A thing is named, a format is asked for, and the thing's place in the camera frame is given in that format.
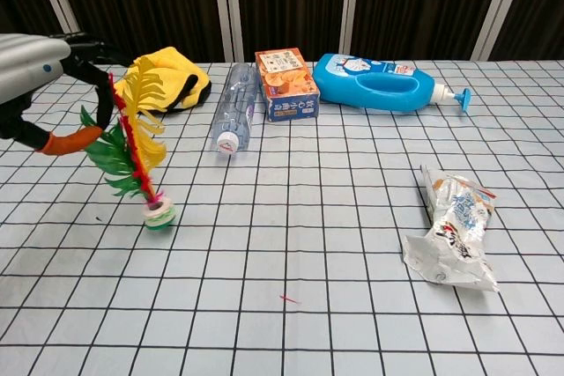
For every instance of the white grid tablecloth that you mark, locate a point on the white grid tablecloth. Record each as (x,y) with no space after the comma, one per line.
(282,261)

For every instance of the clear plastic water bottle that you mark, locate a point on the clear plastic water bottle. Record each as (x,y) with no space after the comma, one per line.
(233,112)

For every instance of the colourful feather shuttlecock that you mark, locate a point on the colourful feather shuttlecock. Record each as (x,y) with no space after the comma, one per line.
(136,142)

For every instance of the orange snack box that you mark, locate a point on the orange snack box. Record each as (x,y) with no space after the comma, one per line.
(288,83)

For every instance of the blue pump detergent bottle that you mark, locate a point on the blue pump detergent bottle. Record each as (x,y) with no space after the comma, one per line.
(374,83)

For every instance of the white crumpled snack bag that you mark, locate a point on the white crumpled snack bag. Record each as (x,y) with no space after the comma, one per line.
(454,230)

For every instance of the yellow microfibre cloth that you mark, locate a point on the yellow microfibre cloth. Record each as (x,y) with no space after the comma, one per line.
(176,81)

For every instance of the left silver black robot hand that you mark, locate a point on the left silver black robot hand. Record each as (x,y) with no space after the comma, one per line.
(39,81)

